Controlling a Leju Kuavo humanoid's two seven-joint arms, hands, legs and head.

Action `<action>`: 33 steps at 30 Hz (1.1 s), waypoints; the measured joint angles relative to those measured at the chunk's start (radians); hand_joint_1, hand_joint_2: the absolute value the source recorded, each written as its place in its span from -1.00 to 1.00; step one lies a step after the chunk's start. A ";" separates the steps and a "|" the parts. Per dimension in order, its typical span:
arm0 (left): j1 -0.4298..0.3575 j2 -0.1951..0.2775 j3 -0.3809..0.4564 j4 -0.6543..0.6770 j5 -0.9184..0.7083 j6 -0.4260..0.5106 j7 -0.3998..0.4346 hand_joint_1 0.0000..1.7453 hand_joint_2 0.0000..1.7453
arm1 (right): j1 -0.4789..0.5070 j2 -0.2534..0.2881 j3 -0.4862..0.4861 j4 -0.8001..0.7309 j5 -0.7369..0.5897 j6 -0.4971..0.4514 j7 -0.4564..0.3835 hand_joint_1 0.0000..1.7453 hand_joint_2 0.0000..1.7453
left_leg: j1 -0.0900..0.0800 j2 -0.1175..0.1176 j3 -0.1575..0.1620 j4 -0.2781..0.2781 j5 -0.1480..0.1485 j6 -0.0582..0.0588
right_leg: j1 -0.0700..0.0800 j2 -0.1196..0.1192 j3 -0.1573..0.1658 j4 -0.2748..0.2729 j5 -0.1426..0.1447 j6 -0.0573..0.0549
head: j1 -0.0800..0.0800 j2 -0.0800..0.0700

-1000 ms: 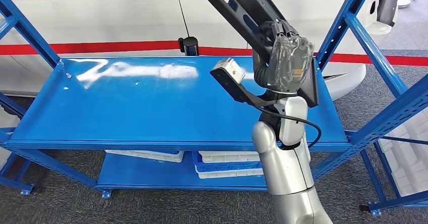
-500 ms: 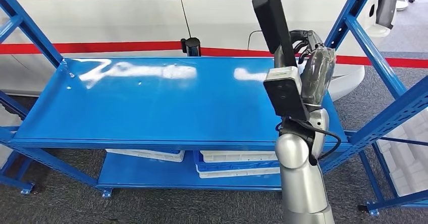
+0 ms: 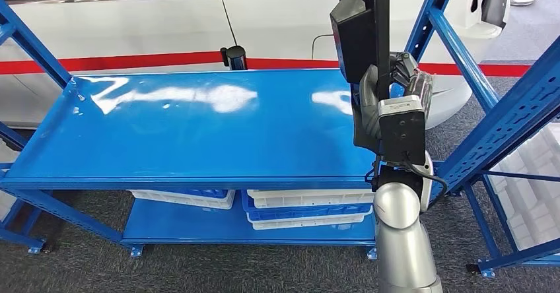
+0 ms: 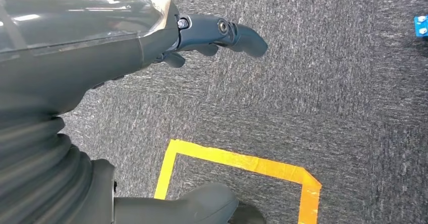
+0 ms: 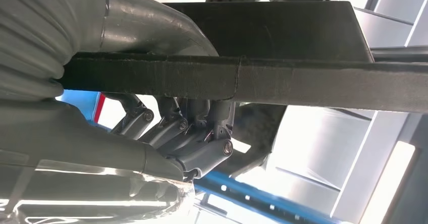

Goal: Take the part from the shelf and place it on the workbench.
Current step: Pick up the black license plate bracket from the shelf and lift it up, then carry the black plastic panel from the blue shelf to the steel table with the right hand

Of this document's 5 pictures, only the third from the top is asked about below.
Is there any black plastic panel part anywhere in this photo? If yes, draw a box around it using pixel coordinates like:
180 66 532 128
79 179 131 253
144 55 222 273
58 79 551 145
329 0 392 154

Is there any white plastic crate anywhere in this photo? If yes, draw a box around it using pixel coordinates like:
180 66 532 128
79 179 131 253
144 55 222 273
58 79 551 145
129 189 236 210
246 212 372 231
246 189 376 209
487 122 560 257

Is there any red barrier belt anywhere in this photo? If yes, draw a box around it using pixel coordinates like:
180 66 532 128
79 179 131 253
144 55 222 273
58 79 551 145
0 51 224 75
246 58 532 78

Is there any white car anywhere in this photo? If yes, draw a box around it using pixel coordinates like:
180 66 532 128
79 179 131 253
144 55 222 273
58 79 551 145
0 0 510 130

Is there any black stanchion post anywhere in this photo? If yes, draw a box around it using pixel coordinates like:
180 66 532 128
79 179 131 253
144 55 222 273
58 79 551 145
220 45 248 71

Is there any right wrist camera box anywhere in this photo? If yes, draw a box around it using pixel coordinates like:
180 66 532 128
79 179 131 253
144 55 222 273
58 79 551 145
377 95 427 166

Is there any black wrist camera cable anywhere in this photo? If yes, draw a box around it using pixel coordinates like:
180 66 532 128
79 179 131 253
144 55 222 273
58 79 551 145
402 153 448 205

